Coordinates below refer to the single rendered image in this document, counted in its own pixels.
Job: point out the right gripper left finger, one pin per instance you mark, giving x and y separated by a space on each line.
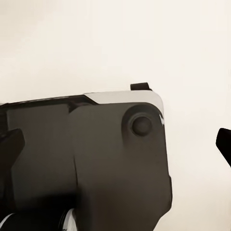
11 145

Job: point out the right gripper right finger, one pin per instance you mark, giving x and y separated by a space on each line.
223 143

